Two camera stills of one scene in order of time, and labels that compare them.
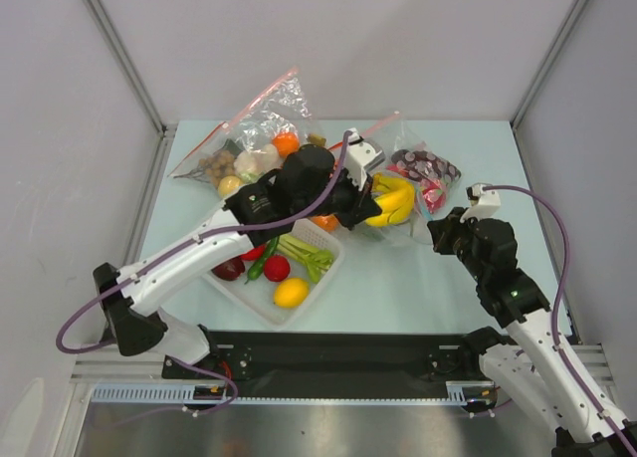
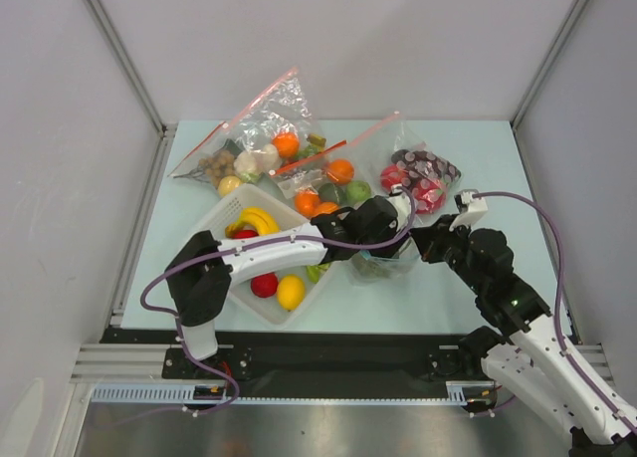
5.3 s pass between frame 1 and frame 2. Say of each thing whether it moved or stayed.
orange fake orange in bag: stayed
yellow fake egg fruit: stayed
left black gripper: moved
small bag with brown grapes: stayed
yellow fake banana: moved
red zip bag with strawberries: stayed
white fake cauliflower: stayed
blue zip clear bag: moved
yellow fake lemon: stayed
